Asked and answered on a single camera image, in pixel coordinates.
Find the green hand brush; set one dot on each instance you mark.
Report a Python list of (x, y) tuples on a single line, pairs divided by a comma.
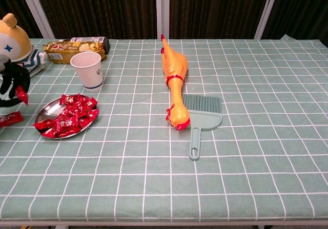
[(202, 103)]

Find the gold biscuit pack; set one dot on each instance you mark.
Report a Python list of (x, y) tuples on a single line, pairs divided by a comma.
[(61, 49)]

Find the dark bottle with label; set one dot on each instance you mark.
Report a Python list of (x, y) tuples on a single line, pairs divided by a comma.
[(106, 45)]

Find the white paper cup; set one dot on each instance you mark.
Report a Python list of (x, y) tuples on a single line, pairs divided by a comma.
[(89, 72)]

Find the bowl of red candies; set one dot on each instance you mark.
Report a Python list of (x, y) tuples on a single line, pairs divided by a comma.
[(47, 111)]

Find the white partition post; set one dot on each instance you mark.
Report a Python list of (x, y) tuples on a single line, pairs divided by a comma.
[(36, 8), (162, 8), (267, 8)]

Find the green checked tablecloth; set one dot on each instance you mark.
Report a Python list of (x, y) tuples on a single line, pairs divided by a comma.
[(153, 175)]

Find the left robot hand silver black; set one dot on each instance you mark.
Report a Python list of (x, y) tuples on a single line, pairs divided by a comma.
[(15, 72)]

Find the yellow plush toy striped shirt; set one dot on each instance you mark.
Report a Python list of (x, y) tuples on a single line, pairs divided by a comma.
[(18, 37)]

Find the orange rubber chicken toy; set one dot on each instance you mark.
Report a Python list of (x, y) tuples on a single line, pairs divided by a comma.
[(175, 65)]

